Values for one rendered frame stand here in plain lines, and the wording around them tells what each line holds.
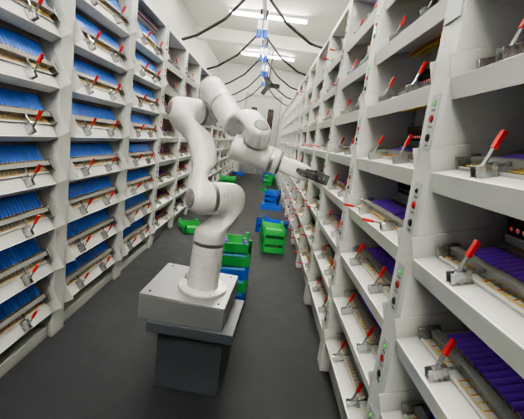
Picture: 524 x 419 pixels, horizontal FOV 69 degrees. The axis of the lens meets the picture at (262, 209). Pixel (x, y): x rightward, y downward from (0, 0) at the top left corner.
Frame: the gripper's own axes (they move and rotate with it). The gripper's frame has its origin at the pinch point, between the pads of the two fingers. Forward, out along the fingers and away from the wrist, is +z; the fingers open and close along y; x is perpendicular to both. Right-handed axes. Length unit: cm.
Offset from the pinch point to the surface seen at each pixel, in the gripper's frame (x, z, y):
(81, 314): -107, -81, -53
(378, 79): 42, 12, -30
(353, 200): -5.7, 20.3, -30.0
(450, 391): -27, 26, 60
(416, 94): 29.5, 11.3, 20.9
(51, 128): -19, -104, -28
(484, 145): 20, 23, 40
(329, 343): -67, 33, -27
